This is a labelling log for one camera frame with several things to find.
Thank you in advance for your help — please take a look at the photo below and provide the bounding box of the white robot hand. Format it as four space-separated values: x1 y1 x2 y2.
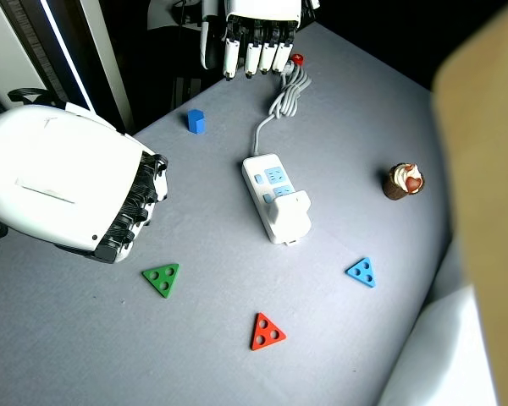
200 0 302 81
0 102 169 264

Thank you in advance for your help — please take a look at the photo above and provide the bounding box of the blurred tan board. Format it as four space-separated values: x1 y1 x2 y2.
432 0 508 406

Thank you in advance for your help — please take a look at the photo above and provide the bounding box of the white pillar with light strip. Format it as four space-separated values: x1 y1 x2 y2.
0 0 135 132

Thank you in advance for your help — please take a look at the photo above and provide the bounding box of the toy chocolate cupcake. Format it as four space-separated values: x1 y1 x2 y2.
382 162 426 201

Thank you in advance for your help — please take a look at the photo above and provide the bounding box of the grey table cloth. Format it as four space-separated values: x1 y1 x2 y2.
0 20 454 406

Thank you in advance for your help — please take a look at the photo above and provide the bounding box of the blurred white surface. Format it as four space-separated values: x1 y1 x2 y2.
376 240 499 406

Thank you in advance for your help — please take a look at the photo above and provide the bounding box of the white plug adapter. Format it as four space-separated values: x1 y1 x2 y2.
269 189 313 232

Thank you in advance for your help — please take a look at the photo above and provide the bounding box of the blue hexagonal block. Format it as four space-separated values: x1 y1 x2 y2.
186 108 207 135

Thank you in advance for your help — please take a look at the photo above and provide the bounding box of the green triangle with holes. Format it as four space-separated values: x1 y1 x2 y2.
141 263 180 299

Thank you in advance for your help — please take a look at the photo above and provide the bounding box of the blue triangle with holes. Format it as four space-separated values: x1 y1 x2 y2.
345 256 377 289

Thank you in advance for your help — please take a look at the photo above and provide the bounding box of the white power strip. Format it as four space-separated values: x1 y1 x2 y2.
241 152 313 247

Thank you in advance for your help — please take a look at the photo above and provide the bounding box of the red triangle with holes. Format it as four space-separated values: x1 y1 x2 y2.
250 312 288 352

